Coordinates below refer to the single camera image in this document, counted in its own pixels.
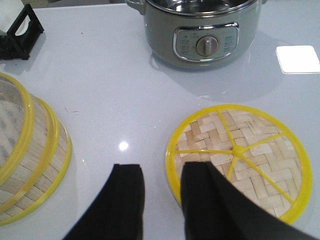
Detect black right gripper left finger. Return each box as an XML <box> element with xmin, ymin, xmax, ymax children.
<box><xmin>64</xmin><ymin>164</ymin><xmax>145</xmax><ymax>240</ymax></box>

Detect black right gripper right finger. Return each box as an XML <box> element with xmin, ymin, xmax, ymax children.
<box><xmin>180</xmin><ymin>161</ymin><xmax>314</xmax><ymax>240</ymax></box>

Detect grey electric cooking pot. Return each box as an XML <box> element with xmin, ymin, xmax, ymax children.
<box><xmin>126</xmin><ymin>0</ymin><xmax>265</xmax><ymax>69</ymax></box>

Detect black dish rack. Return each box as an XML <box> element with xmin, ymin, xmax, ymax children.
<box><xmin>0</xmin><ymin>4</ymin><xmax>44</xmax><ymax>60</ymax></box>

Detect woven bamboo steamer lid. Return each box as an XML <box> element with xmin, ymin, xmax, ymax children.
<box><xmin>165</xmin><ymin>104</ymin><xmax>313</xmax><ymax>224</ymax></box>

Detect bamboo steamer basket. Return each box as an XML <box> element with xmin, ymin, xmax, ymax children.
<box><xmin>0</xmin><ymin>96</ymin><xmax>72</xmax><ymax>226</ymax></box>
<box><xmin>0</xmin><ymin>71</ymin><xmax>61</xmax><ymax>215</ymax></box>

